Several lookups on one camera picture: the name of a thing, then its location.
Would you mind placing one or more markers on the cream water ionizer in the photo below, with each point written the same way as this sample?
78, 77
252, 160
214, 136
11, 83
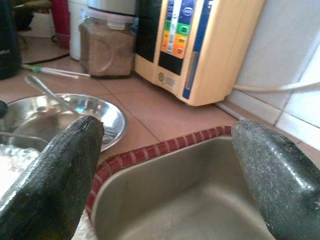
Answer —
200, 50

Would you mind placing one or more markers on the black kettle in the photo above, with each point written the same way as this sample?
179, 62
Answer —
8, 37

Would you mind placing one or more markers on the shallow steel bowl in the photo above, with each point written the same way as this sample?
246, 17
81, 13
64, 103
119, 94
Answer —
110, 117

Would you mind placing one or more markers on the white green-tipped stick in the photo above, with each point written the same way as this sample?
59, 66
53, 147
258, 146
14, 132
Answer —
62, 74
70, 72

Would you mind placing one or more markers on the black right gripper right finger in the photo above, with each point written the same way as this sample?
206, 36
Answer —
280, 180

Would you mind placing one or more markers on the steel spoon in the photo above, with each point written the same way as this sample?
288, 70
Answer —
50, 93
22, 136

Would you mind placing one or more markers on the brown powder jar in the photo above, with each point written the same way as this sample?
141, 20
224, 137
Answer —
107, 50

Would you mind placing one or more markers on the large steel sink basin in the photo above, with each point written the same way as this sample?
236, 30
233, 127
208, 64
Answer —
175, 200

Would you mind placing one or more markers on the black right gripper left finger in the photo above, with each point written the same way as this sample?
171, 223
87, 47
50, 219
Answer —
50, 180

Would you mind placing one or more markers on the red plastic container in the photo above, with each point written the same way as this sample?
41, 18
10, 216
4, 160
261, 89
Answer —
60, 22

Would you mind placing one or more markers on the white container green lid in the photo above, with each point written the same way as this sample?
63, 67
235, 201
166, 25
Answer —
76, 30

